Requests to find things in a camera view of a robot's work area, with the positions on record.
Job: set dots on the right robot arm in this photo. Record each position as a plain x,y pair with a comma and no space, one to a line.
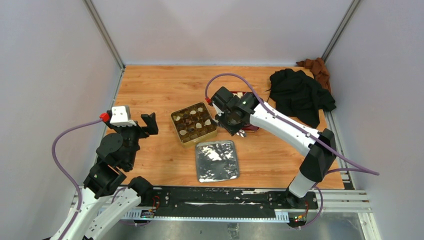
234,112

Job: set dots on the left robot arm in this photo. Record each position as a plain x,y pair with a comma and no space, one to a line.
116,155

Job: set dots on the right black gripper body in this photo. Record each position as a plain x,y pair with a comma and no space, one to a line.
232,126

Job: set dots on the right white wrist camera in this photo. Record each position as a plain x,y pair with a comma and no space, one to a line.
223,101

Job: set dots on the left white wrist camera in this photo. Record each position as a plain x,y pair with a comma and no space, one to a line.
118,116

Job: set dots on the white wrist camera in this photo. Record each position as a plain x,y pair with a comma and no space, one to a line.
118,116
223,101

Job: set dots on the gold chocolate tin box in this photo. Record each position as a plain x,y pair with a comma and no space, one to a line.
194,135

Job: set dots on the black cloth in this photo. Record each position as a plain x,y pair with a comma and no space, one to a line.
298,95

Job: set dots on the brown cloth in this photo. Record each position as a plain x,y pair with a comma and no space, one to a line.
319,71

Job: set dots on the silver tin lid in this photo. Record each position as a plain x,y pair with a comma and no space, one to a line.
216,161

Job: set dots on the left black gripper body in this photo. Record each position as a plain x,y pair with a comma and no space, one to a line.
132,134

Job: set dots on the metal tongs black tips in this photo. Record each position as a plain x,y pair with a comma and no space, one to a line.
242,133

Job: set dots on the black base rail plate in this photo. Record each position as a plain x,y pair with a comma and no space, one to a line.
224,203

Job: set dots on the red chocolate tray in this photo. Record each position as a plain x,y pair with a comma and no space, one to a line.
248,127

